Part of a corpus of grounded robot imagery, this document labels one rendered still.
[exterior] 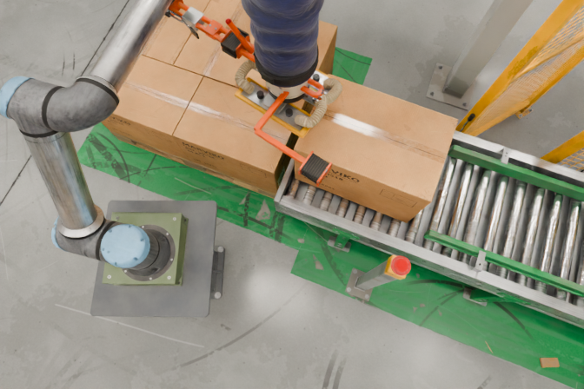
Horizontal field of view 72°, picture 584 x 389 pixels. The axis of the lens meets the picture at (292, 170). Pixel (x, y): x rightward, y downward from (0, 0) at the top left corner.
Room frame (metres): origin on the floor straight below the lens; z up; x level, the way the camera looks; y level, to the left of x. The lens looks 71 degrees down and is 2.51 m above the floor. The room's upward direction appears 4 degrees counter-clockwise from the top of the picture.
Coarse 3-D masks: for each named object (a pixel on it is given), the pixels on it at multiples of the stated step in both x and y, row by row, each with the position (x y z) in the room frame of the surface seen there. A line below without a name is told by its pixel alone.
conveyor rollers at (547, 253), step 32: (448, 160) 0.70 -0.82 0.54; (288, 192) 0.58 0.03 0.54; (480, 192) 0.51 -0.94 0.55; (544, 192) 0.49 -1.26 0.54; (416, 224) 0.37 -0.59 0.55; (448, 224) 0.36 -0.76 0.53; (512, 224) 0.34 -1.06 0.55; (576, 224) 0.32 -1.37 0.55; (448, 256) 0.21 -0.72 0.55; (544, 256) 0.18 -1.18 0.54; (544, 288) 0.03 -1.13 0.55
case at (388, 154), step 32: (352, 96) 0.88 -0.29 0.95; (384, 96) 0.87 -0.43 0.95; (320, 128) 0.74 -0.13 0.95; (352, 128) 0.73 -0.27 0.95; (384, 128) 0.72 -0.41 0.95; (416, 128) 0.71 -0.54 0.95; (448, 128) 0.70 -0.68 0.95; (352, 160) 0.58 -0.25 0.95; (384, 160) 0.57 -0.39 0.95; (416, 160) 0.56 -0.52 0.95; (352, 192) 0.52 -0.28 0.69; (384, 192) 0.46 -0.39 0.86; (416, 192) 0.42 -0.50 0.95
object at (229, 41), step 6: (228, 30) 1.05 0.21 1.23; (240, 30) 1.05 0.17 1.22; (222, 36) 1.02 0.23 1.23; (228, 36) 1.03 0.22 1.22; (234, 36) 1.02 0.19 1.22; (246, 36) 1.01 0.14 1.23; (222, 42) 1.00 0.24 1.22; (228, 42) 1.00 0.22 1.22; (234, 42) 1.00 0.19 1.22; (240, 42) 1.00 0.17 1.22; (222, 48) 0.99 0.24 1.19; (228, 48) 0.97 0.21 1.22; (234, 48) 0.97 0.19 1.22; (240, 48) 0.97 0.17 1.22; (228, 54) 0.97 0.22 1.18; (234, 54) 0.96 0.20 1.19; (240, 54) 0.96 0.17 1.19
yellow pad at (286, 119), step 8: (248, 80) 0.91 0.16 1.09; (240, 88) 0.87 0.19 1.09; (256, 88) 0.86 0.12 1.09; (264, 88) 0.86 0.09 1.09; (240, 96) 0.83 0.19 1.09; (248, 96) 0.83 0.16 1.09; (256, 96) 0.82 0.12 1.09; (264, 96) 0.82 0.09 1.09; (256, 104) 0.79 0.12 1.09; (288, 104) 0.78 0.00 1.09; (264, 112) 0.75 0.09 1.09; (280, 112) 0.75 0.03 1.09; (288, 112) 0.73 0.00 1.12; (296, 112) 0.74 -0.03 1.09; (304, 112) 0.74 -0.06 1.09; (280, 120) 0.72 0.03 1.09; (288, 120) 0.71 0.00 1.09; (288, 128) 0.68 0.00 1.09; (296, 128) 0.67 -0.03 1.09; (304, 128) 0.67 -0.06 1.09
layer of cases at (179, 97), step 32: (192, 0) 1.85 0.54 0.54; (224, 0) 1.83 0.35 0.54; (160, 32) 1.62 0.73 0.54; (320, 32) 1.55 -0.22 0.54; (160, 64) 1.40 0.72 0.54; (192, 64) 1.38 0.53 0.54; (224, 64) 1.37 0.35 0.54; (320, 64) 1.33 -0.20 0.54; (128, 96) 1.20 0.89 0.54; (160, 96) 1.18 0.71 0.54; (192, 96) 1.17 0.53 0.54; (224, 96) 1.16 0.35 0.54; (128, 128) 1.09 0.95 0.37; (160, 128) 0.99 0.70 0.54; (192, 128) 0.98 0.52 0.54; (224, 128) 0.96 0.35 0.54; (192, 160) 0.93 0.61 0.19; (224, 160) 0.81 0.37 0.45; (256, 160) 0.77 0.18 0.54; (288, 160) 0.85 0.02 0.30
